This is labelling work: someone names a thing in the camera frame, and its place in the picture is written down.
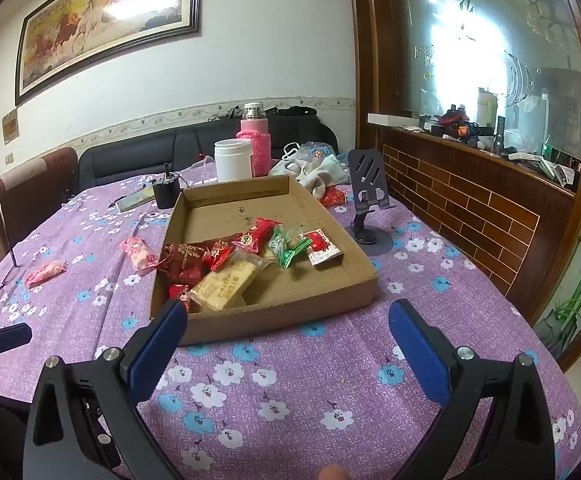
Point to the red cartoon candy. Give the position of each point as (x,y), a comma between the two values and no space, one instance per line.
(178,292)

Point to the purple floral tablecloth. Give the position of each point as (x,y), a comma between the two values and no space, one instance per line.
(280,385)

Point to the black cup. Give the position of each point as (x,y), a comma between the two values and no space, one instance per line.
(166,194)

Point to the dark red shiny snack packet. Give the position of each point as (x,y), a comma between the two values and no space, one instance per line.
(183,260)

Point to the frosted glass partition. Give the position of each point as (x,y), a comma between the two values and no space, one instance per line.
(470,10)

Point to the small notebook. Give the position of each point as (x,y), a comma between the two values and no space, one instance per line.
(134,201)

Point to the red black item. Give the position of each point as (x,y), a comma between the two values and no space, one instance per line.
(453,116)

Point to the pink thermos bottle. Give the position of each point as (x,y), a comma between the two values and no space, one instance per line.
(258,145)

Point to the red snack packet round emblem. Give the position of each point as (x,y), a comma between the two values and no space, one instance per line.
(253,236)

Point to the black garment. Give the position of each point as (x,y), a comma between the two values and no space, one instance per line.
(290,111)

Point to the brown armchair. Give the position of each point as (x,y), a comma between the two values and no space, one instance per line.
(25,195)

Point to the white plastic jar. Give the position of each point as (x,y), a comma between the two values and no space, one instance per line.
(233,162)

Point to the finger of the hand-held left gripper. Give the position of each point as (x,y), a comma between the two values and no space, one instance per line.
(8,336)

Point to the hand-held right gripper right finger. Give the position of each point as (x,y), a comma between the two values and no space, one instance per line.
(418,355)

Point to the red crinkled wrapper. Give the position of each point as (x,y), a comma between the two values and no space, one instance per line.
(333,196)

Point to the pink snack packet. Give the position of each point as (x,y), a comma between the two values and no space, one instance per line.
(138,255)
(45,272)

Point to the black leather sofa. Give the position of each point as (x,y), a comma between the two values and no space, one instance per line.
(135,157)

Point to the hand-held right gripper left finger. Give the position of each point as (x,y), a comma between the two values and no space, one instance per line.
(158,350)

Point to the framed horse painting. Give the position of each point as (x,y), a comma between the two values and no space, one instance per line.
(105,20)

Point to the pale crumpled cloth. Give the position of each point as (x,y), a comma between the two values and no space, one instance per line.
(320,177)

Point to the long white box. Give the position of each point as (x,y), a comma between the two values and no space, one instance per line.
(390,119)

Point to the yellow biscuit packet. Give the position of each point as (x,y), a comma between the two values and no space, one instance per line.
(225,285)

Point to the wooden brick pattern counter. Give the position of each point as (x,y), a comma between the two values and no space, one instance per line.
(470,200)

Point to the person's right hand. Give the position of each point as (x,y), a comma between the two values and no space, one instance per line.
(335,472)

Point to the wall socket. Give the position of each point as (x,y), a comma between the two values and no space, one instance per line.
(9,158)

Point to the shallow cardboard box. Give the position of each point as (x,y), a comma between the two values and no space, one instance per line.
(230,215)

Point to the small wall plaque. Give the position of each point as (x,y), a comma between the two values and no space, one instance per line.
(10,127)

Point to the green wrapped candy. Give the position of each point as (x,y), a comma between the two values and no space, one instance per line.
(276,246)
(294,252)

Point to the small red white snack packet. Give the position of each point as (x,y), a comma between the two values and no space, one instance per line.
(218,255)

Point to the printed plastic bag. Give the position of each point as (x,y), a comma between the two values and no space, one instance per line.
(315,152)

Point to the grey phone stand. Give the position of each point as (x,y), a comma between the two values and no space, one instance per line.
(368,165)

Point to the bamboo wall decal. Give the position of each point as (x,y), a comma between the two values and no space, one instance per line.
(575,280)

